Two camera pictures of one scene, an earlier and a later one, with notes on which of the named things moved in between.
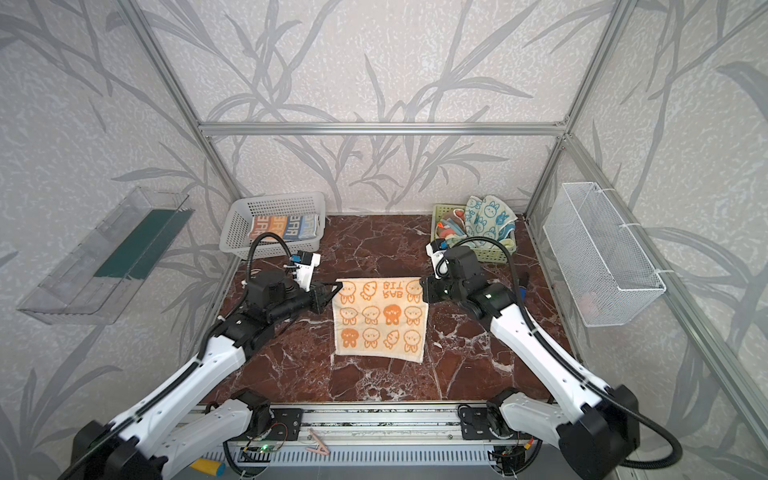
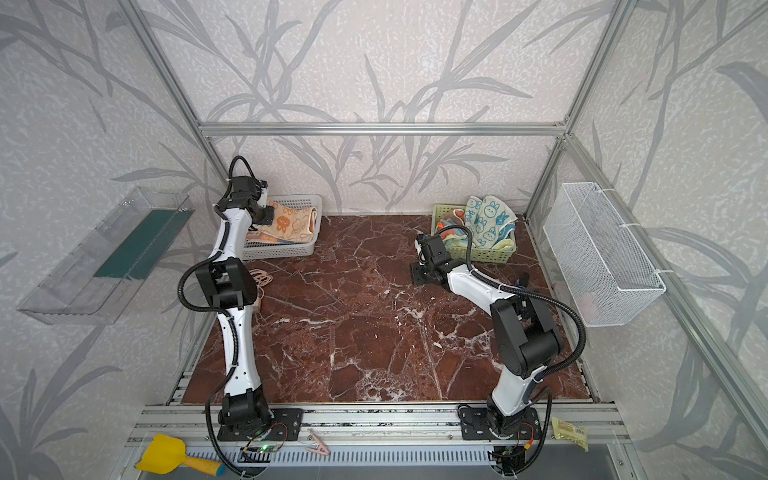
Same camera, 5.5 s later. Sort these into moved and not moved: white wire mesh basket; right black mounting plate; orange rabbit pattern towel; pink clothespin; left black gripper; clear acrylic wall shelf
Moved: left black gripper; orange rabbit pattern towel
Not moved: white wire mesh basket; clear acrylic wall shelf; pink clothespin; right black mounting plate
